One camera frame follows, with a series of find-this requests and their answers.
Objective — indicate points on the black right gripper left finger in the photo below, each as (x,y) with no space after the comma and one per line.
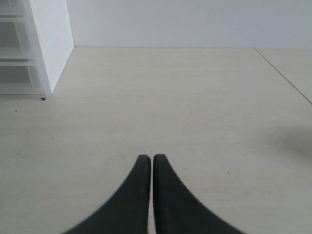
(127,210)

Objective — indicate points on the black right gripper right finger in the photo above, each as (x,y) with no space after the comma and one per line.
(177,210)

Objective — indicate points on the clear bottom drawer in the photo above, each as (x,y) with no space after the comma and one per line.
(20,78)

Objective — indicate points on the white plastic drawer cabinet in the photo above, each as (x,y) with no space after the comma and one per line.
(50,37)

